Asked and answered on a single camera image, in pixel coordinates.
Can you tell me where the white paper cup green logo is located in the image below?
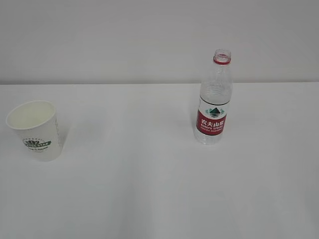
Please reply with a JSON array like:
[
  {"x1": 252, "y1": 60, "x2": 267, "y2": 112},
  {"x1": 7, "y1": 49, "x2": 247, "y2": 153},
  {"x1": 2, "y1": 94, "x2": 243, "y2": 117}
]
[{"x1": 6, "y1": 101, "x2": 62, "y2": 161}]

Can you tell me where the clear Nongfu Spring water bottle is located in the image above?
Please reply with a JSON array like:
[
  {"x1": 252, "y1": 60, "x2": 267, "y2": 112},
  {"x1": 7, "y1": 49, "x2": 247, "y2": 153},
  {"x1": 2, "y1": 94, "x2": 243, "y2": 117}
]
[{"x1": 194, "y1": 49, "x2": 233, "y2": 145}]

